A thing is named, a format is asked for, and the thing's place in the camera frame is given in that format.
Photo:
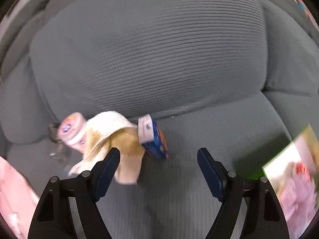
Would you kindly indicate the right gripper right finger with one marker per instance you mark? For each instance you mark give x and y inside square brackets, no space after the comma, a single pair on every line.
[264,217]

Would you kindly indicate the purple scrunchie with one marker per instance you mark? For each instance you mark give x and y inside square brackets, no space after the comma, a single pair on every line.
[298,202]

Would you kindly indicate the cream yellow towel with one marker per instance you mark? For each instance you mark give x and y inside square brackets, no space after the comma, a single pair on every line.
[105,131]

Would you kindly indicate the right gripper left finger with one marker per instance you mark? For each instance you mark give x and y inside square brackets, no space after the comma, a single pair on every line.
[52,217]

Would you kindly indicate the colourful plush toys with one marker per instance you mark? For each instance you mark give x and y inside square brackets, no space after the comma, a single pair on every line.
[299,2]

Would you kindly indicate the blue orange tissue pack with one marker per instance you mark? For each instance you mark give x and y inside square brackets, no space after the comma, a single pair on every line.
[151,137]

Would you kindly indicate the green cardboard box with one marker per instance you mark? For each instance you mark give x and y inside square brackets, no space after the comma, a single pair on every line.
[280,167]

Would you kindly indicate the grey fabric sofa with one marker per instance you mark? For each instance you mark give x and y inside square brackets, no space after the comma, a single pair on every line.
[238,77]

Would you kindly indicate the red white pompom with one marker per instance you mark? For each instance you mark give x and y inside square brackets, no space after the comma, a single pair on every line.
[301,169]

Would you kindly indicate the pink floral clothing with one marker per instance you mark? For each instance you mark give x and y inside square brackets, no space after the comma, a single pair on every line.
[18,200]

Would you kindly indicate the pink lidded canister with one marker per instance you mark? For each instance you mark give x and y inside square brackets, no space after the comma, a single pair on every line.
[72,131]

